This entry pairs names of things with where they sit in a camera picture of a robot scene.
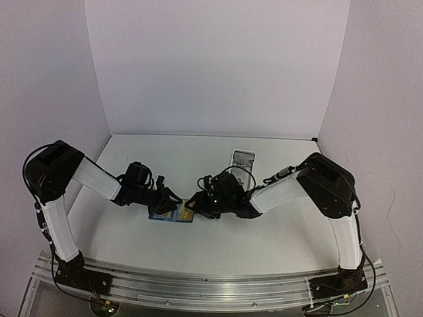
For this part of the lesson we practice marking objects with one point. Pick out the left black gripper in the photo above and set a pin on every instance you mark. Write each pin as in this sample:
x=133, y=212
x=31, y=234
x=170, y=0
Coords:
x=163, y=199

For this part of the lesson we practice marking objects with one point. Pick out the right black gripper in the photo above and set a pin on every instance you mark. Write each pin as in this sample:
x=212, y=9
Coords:
x=200, y=205

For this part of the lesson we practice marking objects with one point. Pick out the gold credit card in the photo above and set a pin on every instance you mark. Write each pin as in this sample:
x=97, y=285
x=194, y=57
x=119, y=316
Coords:
x=184, y=215
x=169, y=216

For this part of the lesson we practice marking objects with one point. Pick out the blue card holder wallet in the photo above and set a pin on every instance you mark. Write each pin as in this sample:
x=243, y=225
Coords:
x=175, y=212

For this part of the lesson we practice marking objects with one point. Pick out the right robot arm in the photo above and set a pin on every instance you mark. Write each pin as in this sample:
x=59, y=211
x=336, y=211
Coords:
x=329, y=186

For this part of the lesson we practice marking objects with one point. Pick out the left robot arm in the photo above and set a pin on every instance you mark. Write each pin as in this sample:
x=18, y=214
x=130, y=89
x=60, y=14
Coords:
x=47, y=173

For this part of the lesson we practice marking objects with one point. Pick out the white plastic tray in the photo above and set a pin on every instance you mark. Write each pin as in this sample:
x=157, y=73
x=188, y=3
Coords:
x=242, y=163

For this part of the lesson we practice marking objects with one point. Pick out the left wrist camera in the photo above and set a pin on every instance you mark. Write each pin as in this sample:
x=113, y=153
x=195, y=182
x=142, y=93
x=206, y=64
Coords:
x=159, y=183

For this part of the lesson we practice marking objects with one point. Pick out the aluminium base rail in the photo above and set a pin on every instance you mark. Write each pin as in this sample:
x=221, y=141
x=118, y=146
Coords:
x=215, y=293

